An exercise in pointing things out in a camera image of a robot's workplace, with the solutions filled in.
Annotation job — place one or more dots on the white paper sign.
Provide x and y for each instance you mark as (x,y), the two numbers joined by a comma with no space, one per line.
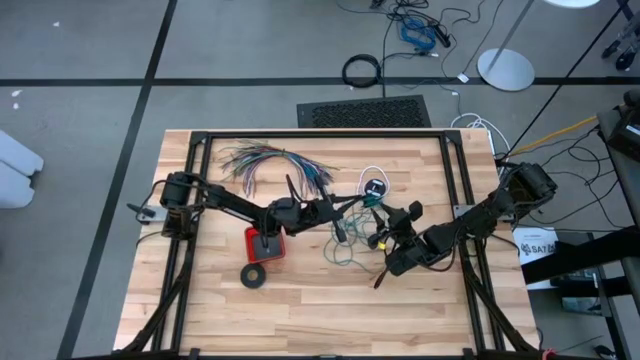
(537,247)

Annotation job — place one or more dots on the black equipment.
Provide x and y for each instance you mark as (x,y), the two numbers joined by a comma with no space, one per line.
(627,132)

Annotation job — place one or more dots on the black power strip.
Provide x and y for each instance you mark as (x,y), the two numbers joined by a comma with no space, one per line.
(442,37)

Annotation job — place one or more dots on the black tape roll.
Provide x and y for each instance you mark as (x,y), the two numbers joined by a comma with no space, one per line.
(246,276)

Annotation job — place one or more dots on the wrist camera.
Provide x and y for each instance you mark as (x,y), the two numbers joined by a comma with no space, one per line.
(340,232)
(375,241)

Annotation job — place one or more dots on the black thin pole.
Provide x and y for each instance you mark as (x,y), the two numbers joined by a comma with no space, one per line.
(565,77)

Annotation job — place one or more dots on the red and black box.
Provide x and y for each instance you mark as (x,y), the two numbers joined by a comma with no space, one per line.
(277,252)

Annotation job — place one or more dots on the black wheeled base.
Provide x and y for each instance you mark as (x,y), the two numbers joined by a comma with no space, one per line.
(625,61)

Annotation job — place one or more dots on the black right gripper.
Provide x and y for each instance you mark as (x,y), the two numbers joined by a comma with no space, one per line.
(402,222)

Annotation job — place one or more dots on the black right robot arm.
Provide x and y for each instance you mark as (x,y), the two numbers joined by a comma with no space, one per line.
(475,220)

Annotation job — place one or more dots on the small red object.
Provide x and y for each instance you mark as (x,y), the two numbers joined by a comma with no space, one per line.
(549,354)

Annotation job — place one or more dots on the grey round-base stand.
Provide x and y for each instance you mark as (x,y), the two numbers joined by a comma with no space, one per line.
(506,70)

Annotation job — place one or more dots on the yellow floor strip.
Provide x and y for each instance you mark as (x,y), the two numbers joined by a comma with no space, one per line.
(555,135)

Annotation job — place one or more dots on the black beam structure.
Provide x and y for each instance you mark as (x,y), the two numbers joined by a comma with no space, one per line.
(575,256)

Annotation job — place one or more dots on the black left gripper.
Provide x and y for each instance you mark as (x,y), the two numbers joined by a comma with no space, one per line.
(327,210)

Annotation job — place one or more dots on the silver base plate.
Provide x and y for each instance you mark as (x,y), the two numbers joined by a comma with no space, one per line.
(155,215)
(462,211)

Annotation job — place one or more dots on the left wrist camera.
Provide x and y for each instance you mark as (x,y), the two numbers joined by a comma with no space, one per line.
(340,232)

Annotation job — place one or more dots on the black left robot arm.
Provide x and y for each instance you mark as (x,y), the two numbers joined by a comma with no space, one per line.
(235,205)

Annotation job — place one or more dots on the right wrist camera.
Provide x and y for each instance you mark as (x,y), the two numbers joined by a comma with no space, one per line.
(375,241)

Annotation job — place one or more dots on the white foam block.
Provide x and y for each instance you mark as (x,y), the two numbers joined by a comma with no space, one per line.
(15,170)

